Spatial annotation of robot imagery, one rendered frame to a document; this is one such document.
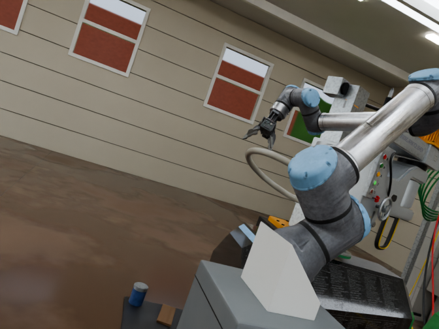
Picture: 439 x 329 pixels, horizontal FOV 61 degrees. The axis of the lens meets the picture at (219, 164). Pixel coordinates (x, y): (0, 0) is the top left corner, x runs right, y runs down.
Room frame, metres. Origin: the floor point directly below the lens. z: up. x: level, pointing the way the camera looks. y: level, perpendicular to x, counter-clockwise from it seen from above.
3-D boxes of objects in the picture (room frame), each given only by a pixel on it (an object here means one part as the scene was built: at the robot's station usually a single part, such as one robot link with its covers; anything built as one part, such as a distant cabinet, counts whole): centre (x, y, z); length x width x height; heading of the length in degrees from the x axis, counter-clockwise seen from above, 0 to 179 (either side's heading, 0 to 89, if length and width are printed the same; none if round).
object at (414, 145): (2.47, -1.07, 1.62); 0.96 x 0.25 x 0.17; 133
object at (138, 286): (2.51, 0.23, 0.08); 0.10 x 0.10 x 0.13
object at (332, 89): (3.14, -0.71, 2.00); 0.20 x 0.18 x 0.15; 13
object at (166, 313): (2.48, 0.00, 0.02); 0.25 x 0.10 x 0.01; 0
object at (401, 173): (2.49, -1.11, 1.31); 0.74 x 0.23 x 0.49; 133
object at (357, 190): (2.29, -0.87, 1.32); 0.36 x 0.22 x 0.45; 133
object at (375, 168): (2.10, -0.84, 1.38); 0.08 x 0.03 x 0.28; 133
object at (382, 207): (2.23, -0.98, 1.20); 0.15 x 0.10 x 0.15; 133
